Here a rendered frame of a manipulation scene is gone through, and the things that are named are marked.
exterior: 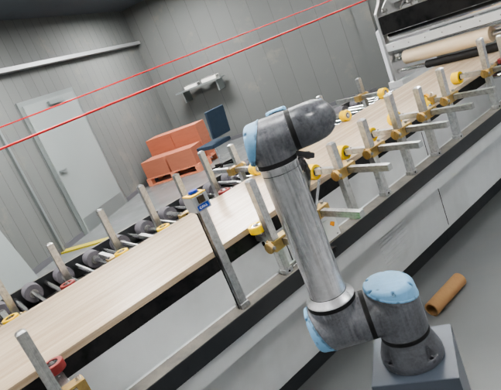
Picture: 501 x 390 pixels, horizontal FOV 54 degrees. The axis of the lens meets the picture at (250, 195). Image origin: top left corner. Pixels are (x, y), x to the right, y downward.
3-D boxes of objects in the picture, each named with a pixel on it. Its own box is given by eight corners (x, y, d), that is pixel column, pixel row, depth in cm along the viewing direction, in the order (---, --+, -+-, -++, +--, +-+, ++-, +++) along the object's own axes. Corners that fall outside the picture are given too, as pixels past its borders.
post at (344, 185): (365, 229, 241) (334, 140, 229) (362, 233, 240) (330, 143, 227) (360, 229, 244) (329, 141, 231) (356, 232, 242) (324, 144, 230)
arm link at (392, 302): (435, 335, 140) (419, 284, 136) (378, 351, 143) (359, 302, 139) (421, 307, 155) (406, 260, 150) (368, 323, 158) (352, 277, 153)
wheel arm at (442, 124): (451, 125, 241) (449, 118, 241) (447, 128, 240) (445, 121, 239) (372, 135, 282) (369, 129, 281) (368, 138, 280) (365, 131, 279)
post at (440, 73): (464, 142, 293) (443, 66, 280) (461, 145, 291) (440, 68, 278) (458, 143, 295) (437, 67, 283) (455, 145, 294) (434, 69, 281)
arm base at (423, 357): (441, 330, 156) (433, 304, 154) (447, 371, 140) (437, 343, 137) (382, 338, 164) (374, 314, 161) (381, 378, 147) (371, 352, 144)
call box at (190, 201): (213, 206, 187) (204, 189, 185) (198, 215, 184) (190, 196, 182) (204, 206, 193) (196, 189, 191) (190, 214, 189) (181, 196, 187)
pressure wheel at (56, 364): (50, 398, 171) (35, 371, 168) (62, 382, 178) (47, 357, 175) (69, 393, 169) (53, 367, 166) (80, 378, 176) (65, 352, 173)
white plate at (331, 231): (341, 233, 230) (334, 214, 227) (304, 261, 216) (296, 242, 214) (340, 233, 230) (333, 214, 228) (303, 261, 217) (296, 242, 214)
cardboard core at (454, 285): (464, 274, 271) (436, 305, 255) (468, 285, 273) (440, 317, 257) (451, 271, 277) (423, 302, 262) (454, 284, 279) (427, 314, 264)
